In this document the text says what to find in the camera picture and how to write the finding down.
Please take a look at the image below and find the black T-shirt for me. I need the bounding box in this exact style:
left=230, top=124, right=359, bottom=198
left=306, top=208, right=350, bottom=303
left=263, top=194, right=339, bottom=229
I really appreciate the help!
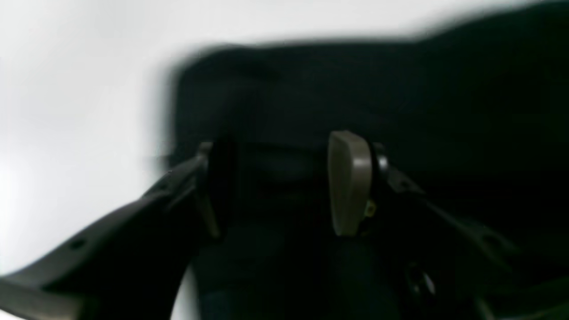
left=168, top=0, right=568, bottom=320

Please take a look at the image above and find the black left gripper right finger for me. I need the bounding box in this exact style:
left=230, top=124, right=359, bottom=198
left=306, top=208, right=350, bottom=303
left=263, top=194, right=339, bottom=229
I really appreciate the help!
left=327, top=130, right=568, bottom=320

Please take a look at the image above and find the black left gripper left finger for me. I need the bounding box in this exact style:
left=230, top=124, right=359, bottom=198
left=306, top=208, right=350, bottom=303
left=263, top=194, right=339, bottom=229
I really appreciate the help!
left=0, top=139, right=236, bottom=320

